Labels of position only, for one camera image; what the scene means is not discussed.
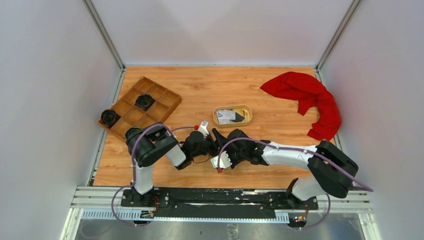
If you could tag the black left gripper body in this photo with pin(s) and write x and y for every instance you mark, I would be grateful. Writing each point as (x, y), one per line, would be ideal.
(208, 146)

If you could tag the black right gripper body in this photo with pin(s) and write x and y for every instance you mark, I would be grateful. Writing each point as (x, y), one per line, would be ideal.
(236, 156)

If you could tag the beige oval tray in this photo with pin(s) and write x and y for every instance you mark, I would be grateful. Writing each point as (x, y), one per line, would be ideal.
(236, 108)

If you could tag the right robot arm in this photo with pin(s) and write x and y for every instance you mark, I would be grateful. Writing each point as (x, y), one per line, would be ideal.
(331, 171)

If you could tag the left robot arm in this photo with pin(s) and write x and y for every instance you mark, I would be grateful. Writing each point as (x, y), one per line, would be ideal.
(147, 145)

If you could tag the wooden compartment tray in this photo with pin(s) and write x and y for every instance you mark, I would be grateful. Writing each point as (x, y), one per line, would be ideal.
(145, 103)

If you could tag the red cloth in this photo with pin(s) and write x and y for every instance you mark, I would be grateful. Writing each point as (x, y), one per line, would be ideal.
(309, 92)

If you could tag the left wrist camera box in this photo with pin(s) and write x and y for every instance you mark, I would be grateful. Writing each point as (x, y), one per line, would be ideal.
(203, 128)

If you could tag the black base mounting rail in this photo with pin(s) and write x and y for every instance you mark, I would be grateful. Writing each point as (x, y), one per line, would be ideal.
(215, 203)

